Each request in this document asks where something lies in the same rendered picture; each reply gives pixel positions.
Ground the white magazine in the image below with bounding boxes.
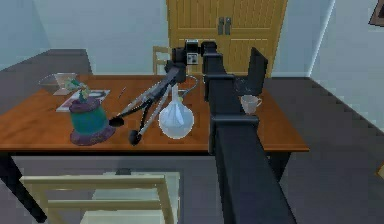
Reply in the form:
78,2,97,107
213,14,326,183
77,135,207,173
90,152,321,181
55,89,111,113

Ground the brown wooden table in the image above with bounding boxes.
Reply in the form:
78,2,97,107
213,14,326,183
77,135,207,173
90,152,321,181
0,73,310,224

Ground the dark framed picture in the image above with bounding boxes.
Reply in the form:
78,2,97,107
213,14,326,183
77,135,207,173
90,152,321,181
368,0,384,28

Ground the yellow wooden cupboard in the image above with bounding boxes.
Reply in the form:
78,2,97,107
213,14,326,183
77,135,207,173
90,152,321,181
165,0,288,78

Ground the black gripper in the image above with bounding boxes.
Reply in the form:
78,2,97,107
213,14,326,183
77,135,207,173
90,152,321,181
108,47,188,147

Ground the pale wooden chair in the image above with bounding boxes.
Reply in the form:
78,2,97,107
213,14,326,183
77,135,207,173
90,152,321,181
19,171,182,224
152,45,174,76

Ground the white cup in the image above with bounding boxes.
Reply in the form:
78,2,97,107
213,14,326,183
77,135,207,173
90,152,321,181
240,95,263,116

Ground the clear glass vase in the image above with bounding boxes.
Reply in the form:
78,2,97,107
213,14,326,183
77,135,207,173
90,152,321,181
158,83,195,140

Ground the teal and purple plant pot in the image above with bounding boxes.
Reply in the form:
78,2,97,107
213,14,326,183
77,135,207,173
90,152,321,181
65,78,117,147

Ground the clear glass bowl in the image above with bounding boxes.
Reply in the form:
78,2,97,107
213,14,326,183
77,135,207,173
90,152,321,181
38,72,81,96

